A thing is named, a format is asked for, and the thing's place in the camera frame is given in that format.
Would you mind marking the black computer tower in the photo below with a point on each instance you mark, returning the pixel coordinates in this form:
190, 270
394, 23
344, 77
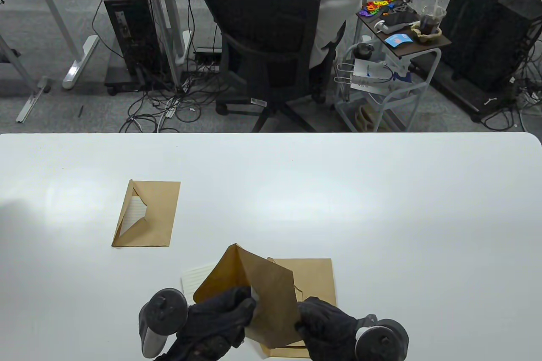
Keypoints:
131, 35

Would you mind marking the plastic cup of dark drink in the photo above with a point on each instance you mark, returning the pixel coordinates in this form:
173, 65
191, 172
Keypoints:
432, 20

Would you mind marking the black tumbler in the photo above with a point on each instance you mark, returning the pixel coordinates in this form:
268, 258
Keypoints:
363, 51

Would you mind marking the brown paper cup carrier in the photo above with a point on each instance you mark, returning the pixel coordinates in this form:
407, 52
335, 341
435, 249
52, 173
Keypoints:
427, 38

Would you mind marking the person's left hand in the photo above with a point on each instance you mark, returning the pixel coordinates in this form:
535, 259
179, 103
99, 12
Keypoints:
211, 323

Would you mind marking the white controller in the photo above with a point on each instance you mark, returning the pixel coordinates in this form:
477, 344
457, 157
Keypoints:
383, 26

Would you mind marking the pile of colourful plastic letters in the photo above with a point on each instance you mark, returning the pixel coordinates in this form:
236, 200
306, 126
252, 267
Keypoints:
377, 6

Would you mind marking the black round tracker puck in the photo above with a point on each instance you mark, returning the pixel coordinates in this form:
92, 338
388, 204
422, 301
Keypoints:
383, 342
163, 310

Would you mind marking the black power strip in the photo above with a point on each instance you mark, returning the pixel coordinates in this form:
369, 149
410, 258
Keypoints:
208, 54

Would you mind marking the white cart with brown top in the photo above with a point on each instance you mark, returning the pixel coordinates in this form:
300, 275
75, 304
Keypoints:
398, 51

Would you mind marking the white paper bag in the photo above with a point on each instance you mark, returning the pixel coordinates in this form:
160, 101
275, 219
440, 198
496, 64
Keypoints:
368, 77

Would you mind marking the brown paper envelope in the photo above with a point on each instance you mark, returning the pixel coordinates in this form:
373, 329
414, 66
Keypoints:
288, 353
163, 217
315, 280
266, 293

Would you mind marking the tan slippers pair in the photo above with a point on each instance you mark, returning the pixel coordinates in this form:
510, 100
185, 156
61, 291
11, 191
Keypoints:
366, 117

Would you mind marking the black office chair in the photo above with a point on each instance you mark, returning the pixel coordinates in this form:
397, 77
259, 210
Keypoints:
262, 35

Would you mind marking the blue card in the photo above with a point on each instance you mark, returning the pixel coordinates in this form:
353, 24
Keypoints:
398, 40

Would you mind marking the person's right hand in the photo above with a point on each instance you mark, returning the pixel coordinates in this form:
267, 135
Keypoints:
330, 331

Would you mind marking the black handheld device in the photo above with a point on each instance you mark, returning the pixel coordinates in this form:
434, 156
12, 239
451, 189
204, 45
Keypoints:
400, 18

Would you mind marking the black equipment case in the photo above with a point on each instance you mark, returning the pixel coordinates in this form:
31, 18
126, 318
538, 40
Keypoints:
470, 26
512, 48

